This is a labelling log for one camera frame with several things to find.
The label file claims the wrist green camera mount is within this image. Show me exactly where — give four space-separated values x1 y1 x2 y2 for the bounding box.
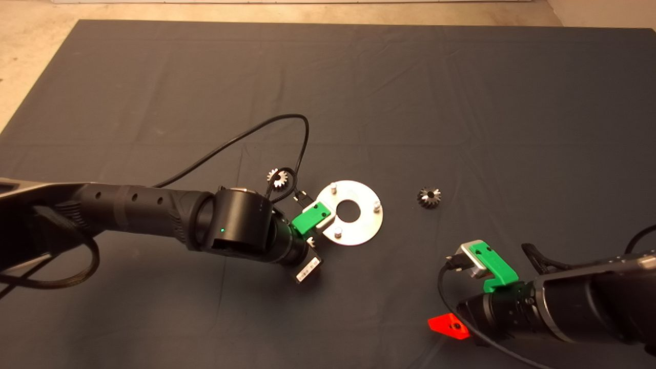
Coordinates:
471 242 519 293
291 201 332 237

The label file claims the right arm black cable bundle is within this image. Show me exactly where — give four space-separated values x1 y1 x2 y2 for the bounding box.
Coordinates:
521 242 570 273

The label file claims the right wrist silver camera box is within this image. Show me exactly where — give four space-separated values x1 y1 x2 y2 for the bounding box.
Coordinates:
459 240 494 279

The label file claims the round metal carrier plate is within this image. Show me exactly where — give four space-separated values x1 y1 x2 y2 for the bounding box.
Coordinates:
314 180 384 246

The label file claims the right wrist green camera mount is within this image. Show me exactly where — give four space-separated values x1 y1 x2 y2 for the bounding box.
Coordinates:
471 242 519 293

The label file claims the right wrist thin camera cable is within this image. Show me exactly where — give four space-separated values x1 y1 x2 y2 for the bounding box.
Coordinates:
438 254 557 369

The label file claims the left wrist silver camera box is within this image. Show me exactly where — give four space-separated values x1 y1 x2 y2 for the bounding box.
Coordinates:
302 201 337 229

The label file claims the dark grey table cloth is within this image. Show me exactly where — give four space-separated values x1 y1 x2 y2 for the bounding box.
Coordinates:
0 19 656 369

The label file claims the left wrist thin camera cable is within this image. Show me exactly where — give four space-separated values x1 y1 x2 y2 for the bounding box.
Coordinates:
153 114 310 201

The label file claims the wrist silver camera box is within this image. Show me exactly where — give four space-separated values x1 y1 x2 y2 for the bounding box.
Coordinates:
302 201 337 229
459 240 494 279

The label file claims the left wrist green camera mount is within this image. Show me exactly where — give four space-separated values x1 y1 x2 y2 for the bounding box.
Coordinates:
291 201 332 237

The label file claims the short braided left wrist cable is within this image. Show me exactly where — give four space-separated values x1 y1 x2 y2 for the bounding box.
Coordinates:
265 168 299 203

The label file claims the wrist thin camera cable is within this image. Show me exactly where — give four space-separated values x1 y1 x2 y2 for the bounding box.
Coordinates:
153 114 310 201
438 254 557 369

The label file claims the dark steel planetary gear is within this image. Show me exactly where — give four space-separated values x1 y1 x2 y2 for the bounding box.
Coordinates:
417 187 442 210

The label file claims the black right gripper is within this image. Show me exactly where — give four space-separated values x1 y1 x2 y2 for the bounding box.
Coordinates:
428 283 549 347

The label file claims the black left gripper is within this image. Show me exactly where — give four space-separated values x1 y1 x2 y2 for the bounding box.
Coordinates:
266 208 324 284

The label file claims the thick braided left arm cable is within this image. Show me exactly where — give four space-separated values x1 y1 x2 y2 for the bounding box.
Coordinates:
0 205 101 291

